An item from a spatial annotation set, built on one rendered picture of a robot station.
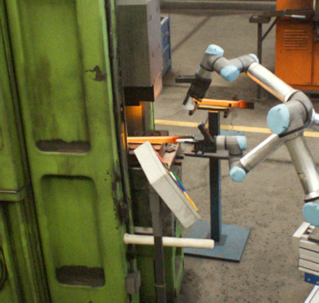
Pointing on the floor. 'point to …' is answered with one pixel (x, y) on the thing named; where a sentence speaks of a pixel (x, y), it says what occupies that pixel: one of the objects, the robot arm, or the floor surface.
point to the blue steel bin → (166, 44)
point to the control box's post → (159, 252)
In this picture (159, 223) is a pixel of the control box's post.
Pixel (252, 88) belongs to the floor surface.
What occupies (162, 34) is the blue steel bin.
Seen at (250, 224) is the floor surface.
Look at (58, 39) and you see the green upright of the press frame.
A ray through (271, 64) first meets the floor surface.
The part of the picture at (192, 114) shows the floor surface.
